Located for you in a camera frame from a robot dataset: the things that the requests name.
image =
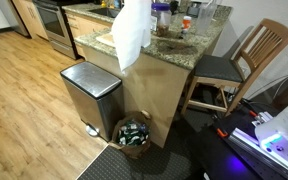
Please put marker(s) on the black utensil container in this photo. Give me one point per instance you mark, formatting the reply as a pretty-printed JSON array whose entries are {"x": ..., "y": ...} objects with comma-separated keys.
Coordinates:
[{"x": 193, "y": 9}]

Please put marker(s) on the dark kitchen sink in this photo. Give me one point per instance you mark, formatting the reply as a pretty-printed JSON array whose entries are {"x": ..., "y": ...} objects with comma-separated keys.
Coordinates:
[{"x": 105, "y": 12}]

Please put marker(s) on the small orange white bottle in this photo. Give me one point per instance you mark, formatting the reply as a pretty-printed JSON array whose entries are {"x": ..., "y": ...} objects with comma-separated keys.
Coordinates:
[{"x": 186, "y": 24}]

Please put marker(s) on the dark floor mat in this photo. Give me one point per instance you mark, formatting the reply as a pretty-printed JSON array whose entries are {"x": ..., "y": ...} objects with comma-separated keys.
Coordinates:
[{"x": 164, "y": 163}]

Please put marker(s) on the brown paper bag with cans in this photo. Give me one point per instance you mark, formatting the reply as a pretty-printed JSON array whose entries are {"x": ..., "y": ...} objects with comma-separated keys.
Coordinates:
[{"x": 132, "y": 146}]

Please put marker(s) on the colourless plastic cup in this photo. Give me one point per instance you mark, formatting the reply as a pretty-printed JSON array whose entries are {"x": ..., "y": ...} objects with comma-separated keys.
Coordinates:
[{"x": 205, "y": 20}]

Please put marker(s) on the stainless steel fridge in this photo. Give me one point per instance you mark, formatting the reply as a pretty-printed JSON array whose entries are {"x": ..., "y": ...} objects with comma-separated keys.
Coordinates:
[{"x": 12, "y": 15}]

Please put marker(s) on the beige lower kitchen cabinet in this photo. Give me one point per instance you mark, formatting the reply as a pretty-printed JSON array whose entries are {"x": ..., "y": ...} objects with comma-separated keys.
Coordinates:
[{"x": 30, "y": 16}]

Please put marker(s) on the wooden cutting board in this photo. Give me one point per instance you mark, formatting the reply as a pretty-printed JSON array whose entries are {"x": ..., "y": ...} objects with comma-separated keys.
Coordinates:
[{"x": 106, "y": 39}]

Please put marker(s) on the robot mounting platform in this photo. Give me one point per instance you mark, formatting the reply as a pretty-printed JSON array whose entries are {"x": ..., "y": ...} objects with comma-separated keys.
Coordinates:
[{"x": 240, "y": 140}]

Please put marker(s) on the wooden chair with dark cushion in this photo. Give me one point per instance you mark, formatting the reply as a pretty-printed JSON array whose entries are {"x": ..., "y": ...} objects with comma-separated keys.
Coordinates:
[{"x": 217, "y": 68}]

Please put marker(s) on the stainless steel oven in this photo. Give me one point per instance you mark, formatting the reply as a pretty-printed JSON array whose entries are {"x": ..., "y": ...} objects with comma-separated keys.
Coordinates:
[{"x": 52, "y": 23}]

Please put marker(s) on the clear jar with blue lid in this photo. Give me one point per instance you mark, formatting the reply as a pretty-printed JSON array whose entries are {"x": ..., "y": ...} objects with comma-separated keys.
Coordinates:
[{"x": 162, "y": 21}]

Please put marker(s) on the stainless steel trash can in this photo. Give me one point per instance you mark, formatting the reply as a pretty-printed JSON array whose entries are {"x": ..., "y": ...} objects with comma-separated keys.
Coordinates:
[{"x": 90, "y": 90}]

